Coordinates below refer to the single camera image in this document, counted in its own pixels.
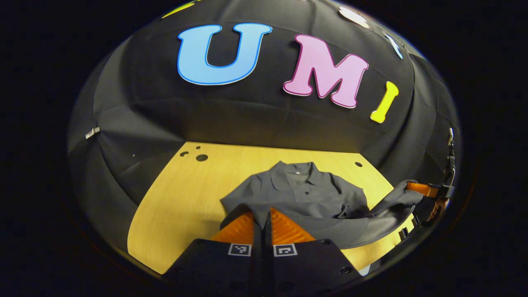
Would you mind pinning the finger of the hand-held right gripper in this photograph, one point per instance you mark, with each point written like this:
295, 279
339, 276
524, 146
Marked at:
436, 210
420, 189

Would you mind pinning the grey collared shirt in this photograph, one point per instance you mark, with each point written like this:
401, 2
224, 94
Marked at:
305, 194

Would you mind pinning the black backdrop cloth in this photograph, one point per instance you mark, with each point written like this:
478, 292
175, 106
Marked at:
255, 115

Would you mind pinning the silver cloth clip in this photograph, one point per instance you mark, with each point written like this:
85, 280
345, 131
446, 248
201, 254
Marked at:
92, 133

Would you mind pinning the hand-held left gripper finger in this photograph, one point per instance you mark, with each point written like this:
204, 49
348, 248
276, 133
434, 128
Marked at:
269, 268
259, 264

